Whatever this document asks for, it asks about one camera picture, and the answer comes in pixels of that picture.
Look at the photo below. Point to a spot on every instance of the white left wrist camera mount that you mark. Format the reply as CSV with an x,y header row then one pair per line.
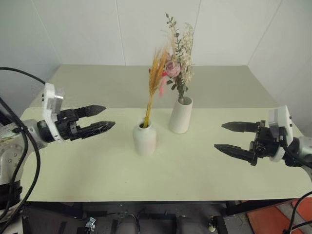
x,y
50,97

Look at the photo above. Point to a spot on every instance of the white cone-shaped vase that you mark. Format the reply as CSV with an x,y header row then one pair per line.
x,y
181,117

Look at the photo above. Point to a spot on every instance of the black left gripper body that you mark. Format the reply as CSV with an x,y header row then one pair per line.
x,y
68,124

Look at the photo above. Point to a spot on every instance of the pink rose bouquet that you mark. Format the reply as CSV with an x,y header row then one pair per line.
x,y
171,67

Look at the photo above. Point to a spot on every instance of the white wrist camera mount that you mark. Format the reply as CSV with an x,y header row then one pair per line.
x,y
50,97
284,122

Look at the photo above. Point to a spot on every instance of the black table frame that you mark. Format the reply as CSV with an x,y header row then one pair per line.
x,y
256,205

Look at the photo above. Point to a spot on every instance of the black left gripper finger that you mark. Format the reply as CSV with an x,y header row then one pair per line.
x,y
100,127
91,110

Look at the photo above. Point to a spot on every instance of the orange floor mat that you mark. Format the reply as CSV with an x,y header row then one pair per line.
x,y
268,221

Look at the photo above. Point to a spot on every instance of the yellow wheat bouquet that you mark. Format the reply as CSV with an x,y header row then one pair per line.
x,y
156,73

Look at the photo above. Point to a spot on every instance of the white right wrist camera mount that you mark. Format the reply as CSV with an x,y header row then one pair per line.
x,y
284,122

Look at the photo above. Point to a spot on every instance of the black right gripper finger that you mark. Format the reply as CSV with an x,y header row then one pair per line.
x,y
241,127
236,152

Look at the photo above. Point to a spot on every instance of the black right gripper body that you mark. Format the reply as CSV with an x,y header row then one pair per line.
x,y
264,143

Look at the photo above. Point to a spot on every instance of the white bottle-shaped vase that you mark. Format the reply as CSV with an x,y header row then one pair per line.
x,y
144,141

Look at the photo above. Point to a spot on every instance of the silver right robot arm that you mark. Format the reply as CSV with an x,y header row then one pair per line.
x,y
302,148

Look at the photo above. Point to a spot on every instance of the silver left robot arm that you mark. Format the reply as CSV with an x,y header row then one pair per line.
x,y
11,156

